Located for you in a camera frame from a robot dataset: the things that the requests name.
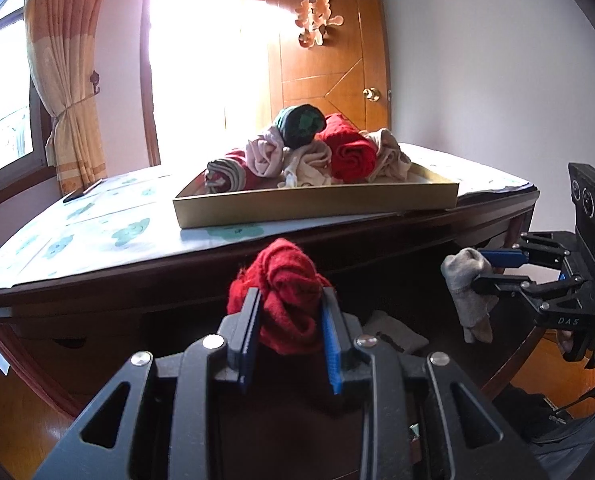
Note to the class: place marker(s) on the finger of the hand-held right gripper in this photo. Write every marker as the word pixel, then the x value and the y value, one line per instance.
pixel 497 285
pixel 502 258

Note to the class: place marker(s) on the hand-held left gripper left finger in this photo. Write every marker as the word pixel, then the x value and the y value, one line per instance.
pixel 250 340

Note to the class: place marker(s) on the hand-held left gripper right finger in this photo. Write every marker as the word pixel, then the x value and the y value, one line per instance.
pixel 330 350

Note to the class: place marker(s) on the grey sock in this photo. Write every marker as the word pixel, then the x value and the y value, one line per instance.
pixel 465 300

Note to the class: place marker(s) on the small red underwear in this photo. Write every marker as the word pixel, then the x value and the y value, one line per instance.
pixel 287 285

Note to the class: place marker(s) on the dark wooden drawer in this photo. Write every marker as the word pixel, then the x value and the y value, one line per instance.
pixel 452 360

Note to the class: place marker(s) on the shallow cardboard box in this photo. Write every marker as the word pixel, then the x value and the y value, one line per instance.
pixel 302 205

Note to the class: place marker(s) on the tan beige underwear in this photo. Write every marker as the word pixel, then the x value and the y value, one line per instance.
pixel 390 157

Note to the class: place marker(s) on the grey red striped underwear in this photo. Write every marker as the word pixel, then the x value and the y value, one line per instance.
pixel 222 175

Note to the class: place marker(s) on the dark red underwear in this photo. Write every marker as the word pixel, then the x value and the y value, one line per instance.
pixel 244 172

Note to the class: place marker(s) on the bright red underwear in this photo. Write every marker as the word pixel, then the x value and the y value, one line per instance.
pixel 350 155

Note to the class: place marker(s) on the pink underwear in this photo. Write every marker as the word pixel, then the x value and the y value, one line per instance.
pixel 265 155

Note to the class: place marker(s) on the cream white underwear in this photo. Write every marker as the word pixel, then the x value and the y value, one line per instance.
pixel 307 162

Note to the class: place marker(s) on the green underwear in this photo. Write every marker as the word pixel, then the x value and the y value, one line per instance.
pixel 297 125

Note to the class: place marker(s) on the person's right hand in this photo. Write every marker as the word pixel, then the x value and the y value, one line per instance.
pixel 566 342

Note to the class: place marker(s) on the dark wooden table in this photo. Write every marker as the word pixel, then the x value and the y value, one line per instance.
pixel 77 360

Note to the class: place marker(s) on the cloud print tablecloth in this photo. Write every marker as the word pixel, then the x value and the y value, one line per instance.
pixel 102 230

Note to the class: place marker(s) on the person's grey trouser leg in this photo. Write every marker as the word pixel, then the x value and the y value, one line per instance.
pixel 567 460

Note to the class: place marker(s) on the brass door knob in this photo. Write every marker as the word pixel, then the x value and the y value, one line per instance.
pixel 371 94

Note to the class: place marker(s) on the dark phone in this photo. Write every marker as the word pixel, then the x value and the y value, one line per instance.
pixel 79 194

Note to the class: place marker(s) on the wooden door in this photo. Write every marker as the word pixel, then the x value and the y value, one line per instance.
pixel 327 60

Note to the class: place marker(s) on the beige orange curtain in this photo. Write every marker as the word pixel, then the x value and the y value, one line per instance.
pixel 77 110

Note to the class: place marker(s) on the paper door decoration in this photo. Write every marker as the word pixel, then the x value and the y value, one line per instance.
pixel 317 20

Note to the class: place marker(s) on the window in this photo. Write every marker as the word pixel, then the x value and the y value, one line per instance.
pixel 2 110

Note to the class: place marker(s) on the dark wooden door frame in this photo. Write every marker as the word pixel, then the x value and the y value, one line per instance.
pixel 150 110

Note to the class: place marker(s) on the curtain wall hook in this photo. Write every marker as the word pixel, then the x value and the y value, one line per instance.
pixel 95 82

